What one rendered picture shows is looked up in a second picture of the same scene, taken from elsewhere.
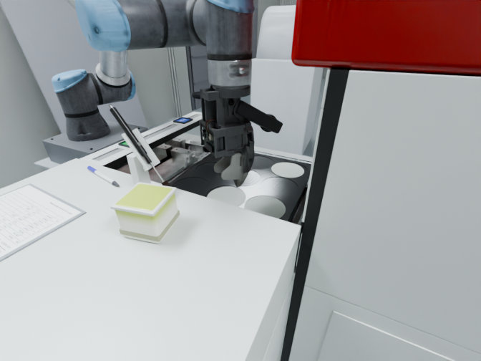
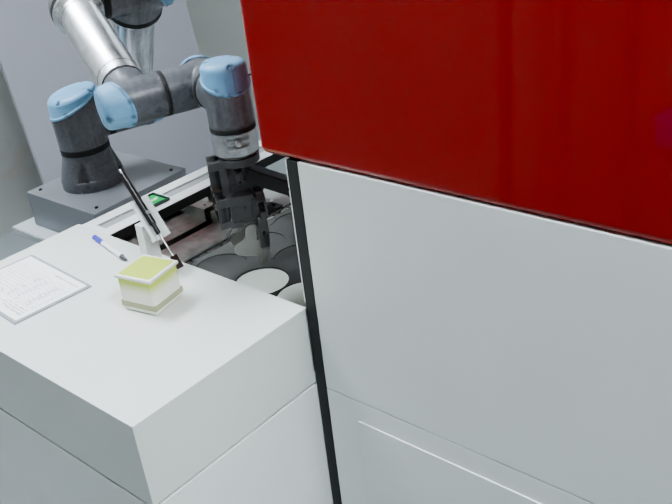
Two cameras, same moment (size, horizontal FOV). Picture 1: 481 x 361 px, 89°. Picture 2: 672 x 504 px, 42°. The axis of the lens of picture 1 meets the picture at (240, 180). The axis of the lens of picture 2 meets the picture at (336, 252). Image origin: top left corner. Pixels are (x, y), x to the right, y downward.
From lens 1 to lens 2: 1.02 m
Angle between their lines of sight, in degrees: 15
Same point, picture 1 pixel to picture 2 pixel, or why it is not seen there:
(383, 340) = (406, 454)
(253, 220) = (258, 301)
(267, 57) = not seen: outside the picture
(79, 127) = (81, 172)
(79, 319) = (86, 357)
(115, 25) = (124, 113)
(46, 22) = not seen: outside the picture
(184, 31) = (190, 101)
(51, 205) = (56, 277)
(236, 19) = (227, 103)
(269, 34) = not seen: outside the picture
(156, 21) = (161, 101)
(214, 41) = (211, 119)
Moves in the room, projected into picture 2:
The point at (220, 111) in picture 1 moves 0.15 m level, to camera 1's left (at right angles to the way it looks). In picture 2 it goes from (224, 180) to (140, 180)
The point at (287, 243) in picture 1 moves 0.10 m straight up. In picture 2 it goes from (278, 321) to (270, 265)
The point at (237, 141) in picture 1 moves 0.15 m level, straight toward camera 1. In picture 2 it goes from (247, 211) to (215, 255)
